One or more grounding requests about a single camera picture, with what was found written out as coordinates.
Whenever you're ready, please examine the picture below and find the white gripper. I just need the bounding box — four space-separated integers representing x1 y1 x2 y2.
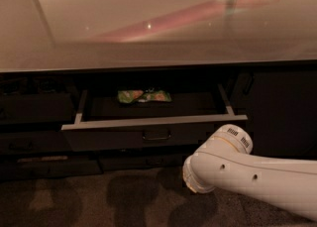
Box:
182 156 215 193

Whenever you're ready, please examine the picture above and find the dark grey drawer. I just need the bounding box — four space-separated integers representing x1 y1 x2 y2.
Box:
99 153 188 170
61 84 248 152
0 93 73 125
0 157 102 181
0 131 71 155

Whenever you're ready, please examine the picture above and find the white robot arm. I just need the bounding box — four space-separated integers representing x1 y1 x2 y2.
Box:
182 124 317 221

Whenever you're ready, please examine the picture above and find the dark grey cabinet door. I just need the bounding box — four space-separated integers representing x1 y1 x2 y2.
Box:
230 71 317 159

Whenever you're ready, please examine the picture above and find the green snack bag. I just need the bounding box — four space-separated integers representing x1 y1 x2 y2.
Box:
117 89 172 104

